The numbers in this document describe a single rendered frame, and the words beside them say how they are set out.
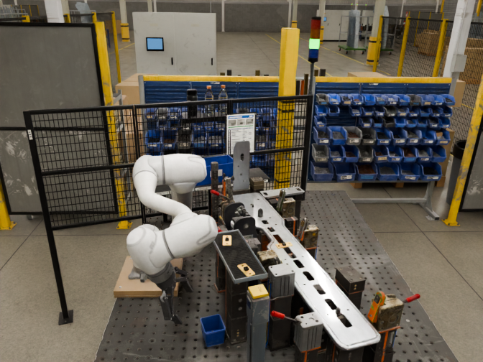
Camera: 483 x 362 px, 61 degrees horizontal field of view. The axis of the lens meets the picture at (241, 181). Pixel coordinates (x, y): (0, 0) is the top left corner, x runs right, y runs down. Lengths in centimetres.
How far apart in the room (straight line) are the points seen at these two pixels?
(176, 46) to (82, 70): 483
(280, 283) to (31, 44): 314
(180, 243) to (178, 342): 81
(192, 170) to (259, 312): 67
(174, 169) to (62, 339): 181
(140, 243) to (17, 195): 343
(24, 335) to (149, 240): 218
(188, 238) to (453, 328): 255
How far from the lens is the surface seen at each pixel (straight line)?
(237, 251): 180
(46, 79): 417
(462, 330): 354
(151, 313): 223
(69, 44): 405
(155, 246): 135
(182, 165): 182
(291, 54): 300
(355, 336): 170
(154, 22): 873
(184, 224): 135
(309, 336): 165
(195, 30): 865
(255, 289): 159
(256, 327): 166
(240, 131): 293
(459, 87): 564
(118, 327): 218
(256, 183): 275
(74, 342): 323
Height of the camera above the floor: 213
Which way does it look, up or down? 23 degrees down
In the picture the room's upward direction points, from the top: 1 degrees clockwise
